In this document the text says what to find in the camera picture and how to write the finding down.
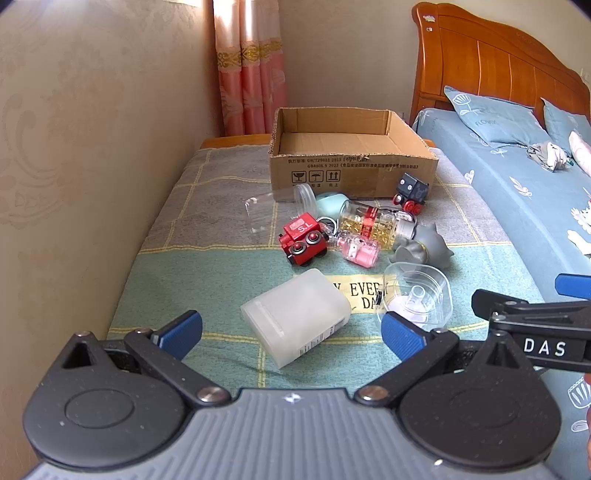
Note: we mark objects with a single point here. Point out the checked grey green blanket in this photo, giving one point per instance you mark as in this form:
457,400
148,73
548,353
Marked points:
194,258

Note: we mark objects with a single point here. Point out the crumpled grey cloth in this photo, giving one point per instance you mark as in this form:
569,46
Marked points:
547,154

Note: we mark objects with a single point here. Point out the black toy train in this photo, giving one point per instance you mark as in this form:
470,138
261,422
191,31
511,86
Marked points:
413,187

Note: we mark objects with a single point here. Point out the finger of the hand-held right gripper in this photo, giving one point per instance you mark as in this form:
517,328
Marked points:
503,304
573,285

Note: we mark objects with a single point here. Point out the grey shark toy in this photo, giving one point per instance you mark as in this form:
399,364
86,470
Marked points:
429,244

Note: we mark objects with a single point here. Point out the clear bottle of yellow capsules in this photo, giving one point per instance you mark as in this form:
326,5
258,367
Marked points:
369,221

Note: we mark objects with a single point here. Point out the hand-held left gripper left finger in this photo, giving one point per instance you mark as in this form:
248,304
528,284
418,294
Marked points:
180,330

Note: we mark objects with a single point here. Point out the blue printed bed sheet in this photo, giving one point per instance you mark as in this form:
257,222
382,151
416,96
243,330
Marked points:
508,207

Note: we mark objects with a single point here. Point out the clear round plastic container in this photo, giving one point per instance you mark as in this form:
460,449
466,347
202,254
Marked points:
420,290

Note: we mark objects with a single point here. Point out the white cloth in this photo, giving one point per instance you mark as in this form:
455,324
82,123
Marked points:
581,147

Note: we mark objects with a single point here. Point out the blue printed pillow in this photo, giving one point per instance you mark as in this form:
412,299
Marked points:
561,122
489,117

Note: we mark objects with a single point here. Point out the wooden headboard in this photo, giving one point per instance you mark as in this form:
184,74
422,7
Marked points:
485,60

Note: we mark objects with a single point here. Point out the red toy train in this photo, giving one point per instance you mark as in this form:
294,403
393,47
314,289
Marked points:
300,230

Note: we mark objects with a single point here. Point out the translucent white plastic box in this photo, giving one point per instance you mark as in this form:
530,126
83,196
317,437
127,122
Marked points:
295,314

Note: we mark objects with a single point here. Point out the clear jar with lid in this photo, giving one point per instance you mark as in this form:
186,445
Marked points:
304,196

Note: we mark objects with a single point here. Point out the wooden bed frame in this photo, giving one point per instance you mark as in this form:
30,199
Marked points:
235,141

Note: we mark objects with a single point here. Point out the clear plastic cup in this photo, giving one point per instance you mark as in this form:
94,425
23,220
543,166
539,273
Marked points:
258,217

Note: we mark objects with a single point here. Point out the pink patterned curtain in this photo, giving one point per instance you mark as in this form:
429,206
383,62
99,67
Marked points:
249,69

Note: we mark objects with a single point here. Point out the mint green earbud case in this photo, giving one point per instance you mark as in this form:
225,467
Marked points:
333,203

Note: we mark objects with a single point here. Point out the cardboard box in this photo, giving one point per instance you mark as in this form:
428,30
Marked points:
351,173

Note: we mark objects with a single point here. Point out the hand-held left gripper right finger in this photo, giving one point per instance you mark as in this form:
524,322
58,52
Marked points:
401,337

